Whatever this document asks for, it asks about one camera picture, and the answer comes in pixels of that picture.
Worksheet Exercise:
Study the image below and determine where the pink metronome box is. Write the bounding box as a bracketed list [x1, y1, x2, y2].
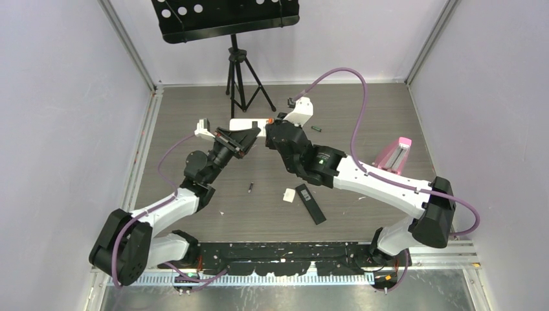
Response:
[372, 137, 412, 175]

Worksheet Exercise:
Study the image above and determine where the black remote control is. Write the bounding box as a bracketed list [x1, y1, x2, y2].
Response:
[295, 184, 326, 225]

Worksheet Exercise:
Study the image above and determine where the white battery cover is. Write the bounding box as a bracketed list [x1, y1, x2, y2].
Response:
[283, 188, 296, 203]

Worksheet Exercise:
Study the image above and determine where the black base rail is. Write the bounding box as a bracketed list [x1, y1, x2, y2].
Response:
[171, 240, 411, 288]

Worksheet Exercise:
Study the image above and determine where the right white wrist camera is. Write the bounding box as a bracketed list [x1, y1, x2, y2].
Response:
[282, 97, 314, 127]

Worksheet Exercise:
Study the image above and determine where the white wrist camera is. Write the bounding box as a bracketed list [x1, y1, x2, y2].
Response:
[282, 97, 314, 127]
[194, 118, 215, 141]

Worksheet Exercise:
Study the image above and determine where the white remote control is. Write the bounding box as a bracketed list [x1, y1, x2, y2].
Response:
[229, 118, 274, 131]

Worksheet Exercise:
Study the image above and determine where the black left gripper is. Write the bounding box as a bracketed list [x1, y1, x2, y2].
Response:
[205, 128, 261, 185]

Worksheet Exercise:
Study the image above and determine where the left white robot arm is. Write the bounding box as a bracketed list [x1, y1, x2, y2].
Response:
[89, 128, 262, 288]

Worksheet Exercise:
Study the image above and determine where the black music stand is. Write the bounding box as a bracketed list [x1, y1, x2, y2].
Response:
[151, 0, 300, 117]

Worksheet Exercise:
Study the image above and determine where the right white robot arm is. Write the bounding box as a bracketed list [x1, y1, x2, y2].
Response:
[265, 120, 455, 266]

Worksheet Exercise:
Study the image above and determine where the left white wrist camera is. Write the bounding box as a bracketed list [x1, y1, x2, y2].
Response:
[194, 118, 215, 141]

